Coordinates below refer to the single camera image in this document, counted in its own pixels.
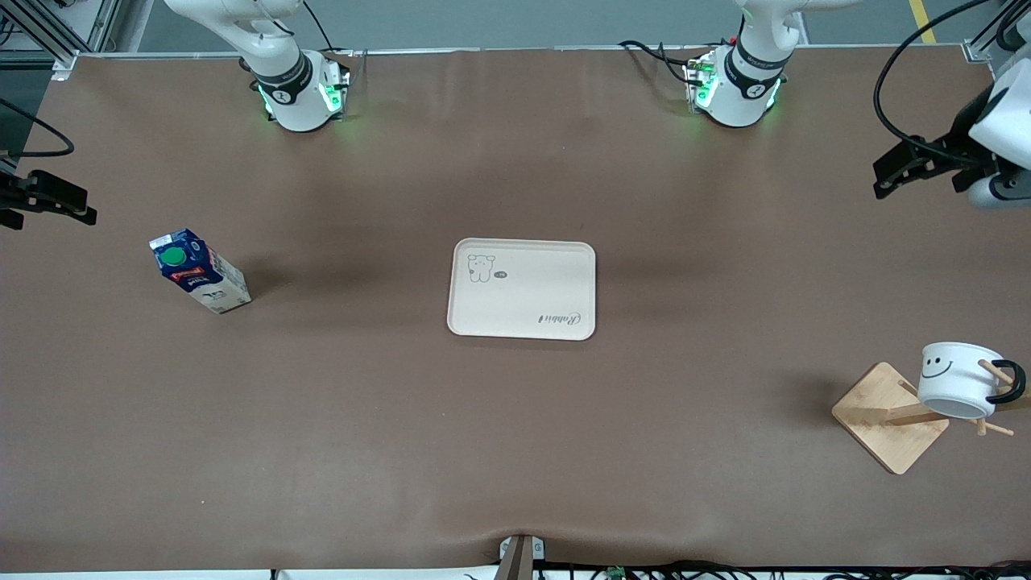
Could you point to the blue milk carton green cap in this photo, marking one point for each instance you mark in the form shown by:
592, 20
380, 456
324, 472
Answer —
197, 278

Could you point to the wooden mug tree stand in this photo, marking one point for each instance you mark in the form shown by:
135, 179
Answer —
886, 439

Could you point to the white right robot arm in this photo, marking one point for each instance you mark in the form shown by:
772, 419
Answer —
294, 105

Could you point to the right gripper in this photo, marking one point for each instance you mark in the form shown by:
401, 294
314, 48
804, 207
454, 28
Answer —
10, 196

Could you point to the beige tray with bear print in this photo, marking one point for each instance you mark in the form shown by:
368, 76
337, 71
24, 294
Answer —
523, 290

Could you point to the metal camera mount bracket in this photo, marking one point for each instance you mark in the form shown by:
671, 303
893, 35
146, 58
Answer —
519, 560

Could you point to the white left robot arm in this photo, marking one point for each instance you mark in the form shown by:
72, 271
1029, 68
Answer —
737, 97

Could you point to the brown table mat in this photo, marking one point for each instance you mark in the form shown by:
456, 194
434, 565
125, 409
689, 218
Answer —
515, 443

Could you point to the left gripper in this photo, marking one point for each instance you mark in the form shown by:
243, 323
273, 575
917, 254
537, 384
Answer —
960, 134

